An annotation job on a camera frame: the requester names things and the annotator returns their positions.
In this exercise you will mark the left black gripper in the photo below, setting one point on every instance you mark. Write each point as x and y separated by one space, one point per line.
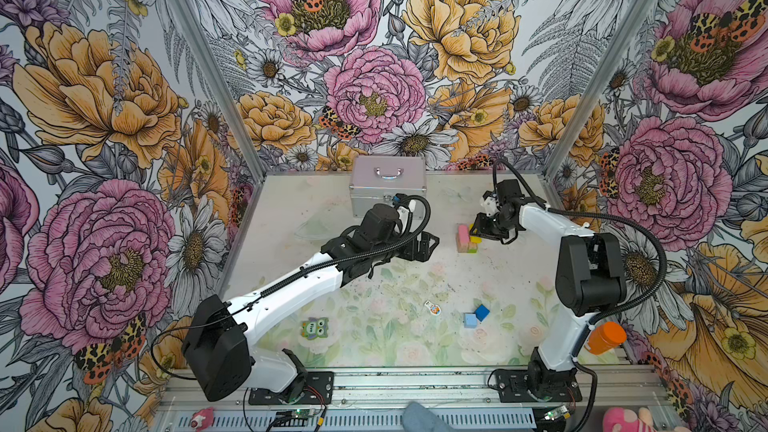
411 254

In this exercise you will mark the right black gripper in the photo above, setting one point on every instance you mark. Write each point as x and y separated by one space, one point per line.
482 229

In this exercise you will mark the dark blue wood cube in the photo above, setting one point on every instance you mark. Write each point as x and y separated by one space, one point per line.
481 313

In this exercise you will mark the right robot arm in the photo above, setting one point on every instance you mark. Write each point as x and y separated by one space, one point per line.
588 280

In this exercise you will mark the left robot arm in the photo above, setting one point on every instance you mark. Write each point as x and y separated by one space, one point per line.
221 346

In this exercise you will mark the small orange white toy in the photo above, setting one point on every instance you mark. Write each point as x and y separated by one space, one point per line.
433 308

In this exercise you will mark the light blue wood cube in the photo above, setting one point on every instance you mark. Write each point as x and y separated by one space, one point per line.
470 320

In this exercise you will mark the silver first aid case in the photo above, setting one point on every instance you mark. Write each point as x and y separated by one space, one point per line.
378 178

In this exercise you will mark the clear glass bowl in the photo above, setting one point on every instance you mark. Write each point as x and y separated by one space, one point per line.
325 224

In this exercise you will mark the owl sticker toy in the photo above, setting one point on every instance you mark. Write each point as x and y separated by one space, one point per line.
315 328

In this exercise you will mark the orange pill bottle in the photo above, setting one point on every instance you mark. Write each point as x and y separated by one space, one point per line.
605 337

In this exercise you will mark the grey blue cloth object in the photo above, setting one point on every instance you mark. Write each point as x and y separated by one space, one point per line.
417 418

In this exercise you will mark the pink plush toy right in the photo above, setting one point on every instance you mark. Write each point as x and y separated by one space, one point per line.
619 419

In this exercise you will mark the pink toy left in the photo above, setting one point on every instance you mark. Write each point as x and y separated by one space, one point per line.
202 420

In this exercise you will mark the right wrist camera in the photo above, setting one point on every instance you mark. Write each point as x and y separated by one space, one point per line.
489 204

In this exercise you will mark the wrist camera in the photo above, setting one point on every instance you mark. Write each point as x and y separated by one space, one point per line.
405 202
489 204

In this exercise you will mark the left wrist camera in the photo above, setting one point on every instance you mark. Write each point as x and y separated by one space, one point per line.
405 202

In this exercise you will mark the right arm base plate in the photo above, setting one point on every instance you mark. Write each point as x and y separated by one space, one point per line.
520 386

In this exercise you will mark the aluminium front rail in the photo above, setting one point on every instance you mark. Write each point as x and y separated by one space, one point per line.
374 399

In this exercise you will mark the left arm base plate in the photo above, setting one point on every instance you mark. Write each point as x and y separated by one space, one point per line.
309 388

